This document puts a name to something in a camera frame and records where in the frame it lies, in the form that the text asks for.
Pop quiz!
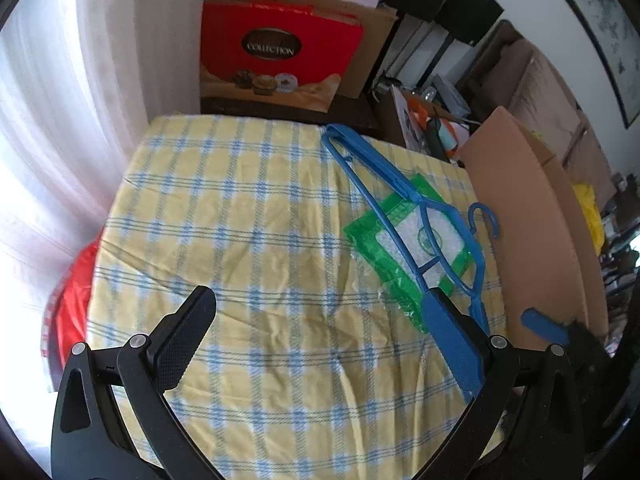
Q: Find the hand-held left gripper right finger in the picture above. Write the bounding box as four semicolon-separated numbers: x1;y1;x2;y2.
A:
422;287;586;480

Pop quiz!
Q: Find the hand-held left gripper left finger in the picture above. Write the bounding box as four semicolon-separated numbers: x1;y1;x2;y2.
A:
50;285;218;480

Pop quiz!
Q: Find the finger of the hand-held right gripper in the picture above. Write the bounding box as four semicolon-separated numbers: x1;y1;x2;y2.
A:
521;309;572;348

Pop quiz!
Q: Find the large cardboard box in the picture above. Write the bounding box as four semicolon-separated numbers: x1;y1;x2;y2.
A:
457;105;611;351

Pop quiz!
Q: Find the blue plastic clothes hanger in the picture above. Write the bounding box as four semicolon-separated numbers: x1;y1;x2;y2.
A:
321;124;502;341

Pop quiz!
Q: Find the red plastic bag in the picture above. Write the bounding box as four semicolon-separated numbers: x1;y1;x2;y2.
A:
42;240;101;391

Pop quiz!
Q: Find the yellow plastic bag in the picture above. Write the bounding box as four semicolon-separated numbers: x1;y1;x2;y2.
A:
572;182;603;256

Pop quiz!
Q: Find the green-edged clear plastic bag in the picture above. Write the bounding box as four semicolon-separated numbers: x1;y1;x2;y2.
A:
343;174;485;333

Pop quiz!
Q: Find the yellow blue checked tablecloth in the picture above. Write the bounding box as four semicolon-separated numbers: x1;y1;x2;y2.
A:
82;114;506;480

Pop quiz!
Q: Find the small box of clutter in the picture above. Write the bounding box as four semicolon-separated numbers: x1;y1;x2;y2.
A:
382;85;473;163

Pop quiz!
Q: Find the brown sofa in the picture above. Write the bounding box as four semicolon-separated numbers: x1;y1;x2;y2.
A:
470;20;618;206

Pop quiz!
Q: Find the white sheer curtain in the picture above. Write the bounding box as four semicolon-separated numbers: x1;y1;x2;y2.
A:
0;0;206;411

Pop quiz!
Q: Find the row of white binders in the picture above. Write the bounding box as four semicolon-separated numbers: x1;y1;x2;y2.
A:
382;12;453;88

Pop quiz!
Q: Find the red gift bag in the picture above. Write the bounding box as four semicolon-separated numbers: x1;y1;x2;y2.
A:
200;0;365;113

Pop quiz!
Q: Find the framed wall picture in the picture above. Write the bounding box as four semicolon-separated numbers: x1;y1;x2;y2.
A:
532;0;640;128

